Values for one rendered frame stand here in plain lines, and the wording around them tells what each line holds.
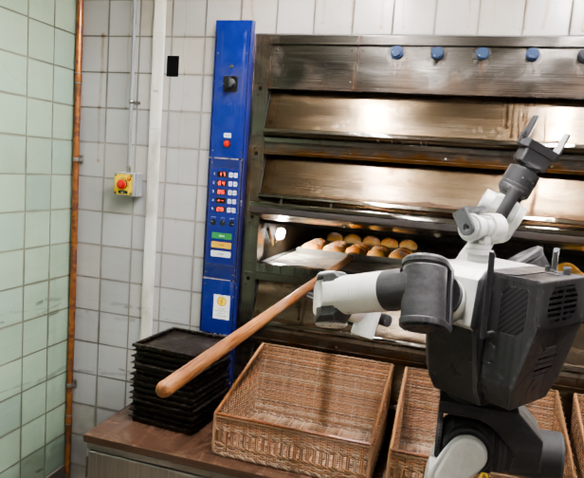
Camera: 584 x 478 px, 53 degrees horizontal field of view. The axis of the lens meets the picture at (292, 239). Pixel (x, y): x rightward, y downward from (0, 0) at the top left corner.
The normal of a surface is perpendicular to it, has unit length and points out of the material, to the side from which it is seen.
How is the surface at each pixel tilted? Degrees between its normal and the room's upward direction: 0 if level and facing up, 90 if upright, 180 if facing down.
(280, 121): 70
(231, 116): 90
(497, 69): 90
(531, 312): 90
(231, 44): 90
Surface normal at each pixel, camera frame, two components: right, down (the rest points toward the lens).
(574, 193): -0.25, -0.25
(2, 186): 0.95, 0.11
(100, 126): -0.29, 0.10
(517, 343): -0.78, 0.02
